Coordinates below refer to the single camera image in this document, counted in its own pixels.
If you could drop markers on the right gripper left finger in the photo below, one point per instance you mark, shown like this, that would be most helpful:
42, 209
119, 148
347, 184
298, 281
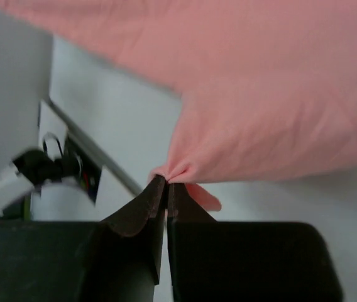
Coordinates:
125, 251

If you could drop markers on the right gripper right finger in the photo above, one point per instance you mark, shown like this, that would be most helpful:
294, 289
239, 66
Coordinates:
245, 261

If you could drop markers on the salmon pink t shirt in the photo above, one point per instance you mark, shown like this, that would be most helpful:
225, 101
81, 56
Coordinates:
269, 88

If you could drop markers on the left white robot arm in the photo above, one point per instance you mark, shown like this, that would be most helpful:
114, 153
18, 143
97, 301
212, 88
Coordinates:
31, 170

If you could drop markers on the aluminium table edge rail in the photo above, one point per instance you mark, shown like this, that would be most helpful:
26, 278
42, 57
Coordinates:
105, 160

